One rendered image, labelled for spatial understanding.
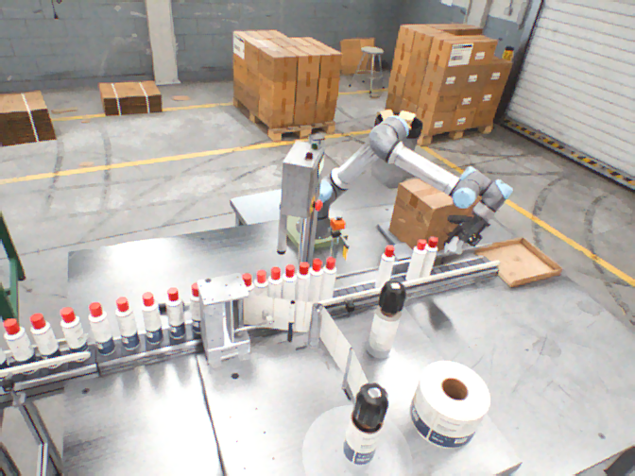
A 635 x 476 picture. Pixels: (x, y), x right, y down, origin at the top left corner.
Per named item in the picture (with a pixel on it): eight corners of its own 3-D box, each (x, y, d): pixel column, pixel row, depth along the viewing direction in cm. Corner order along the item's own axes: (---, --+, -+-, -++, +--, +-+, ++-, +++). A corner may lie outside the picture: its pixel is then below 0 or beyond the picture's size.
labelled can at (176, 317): (171, 341, 151) (164, 297, 139) (169, 330, 155) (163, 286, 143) (187, 337, 153) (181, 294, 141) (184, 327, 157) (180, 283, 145)
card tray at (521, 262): (510, 287, 199) (514, 280, 196) (473, 252, 217) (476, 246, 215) (559, 275, 209) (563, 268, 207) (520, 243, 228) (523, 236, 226)
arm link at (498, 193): (495, 177, 177) (514, 189, 176) (477, 198, 181) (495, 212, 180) (497, 178, 170) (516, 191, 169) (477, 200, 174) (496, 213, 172)
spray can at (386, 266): (378, 293, 180) (387, 252, 168) (372, 284, 184) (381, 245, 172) (389, 290, 182) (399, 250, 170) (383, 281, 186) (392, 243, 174)
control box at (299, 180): (279, 213, 147) (282, 161, 135) (292, 189, 160) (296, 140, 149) (309, 219, 145) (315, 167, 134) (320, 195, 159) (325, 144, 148)
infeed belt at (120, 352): (98, 370, 144) (95, 363, 142) (97, 351, 150) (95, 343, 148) (494, 274, 204) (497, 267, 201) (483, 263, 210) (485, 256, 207)
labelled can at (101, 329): (98, 358, 143) (85, 313, 131) (98, 346, 147) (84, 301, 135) (116, 354, 145) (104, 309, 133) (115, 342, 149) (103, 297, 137)
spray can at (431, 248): (420, 282, 188) (432, 244, 176) (413, 275, 192) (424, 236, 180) (430, 280, 190) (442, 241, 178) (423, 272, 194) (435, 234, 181)
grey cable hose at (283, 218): (278, 256, 162) (281, 207, 150) (275, 250, 165) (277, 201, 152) (287, 254, 164) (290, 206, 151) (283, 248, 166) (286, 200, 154)
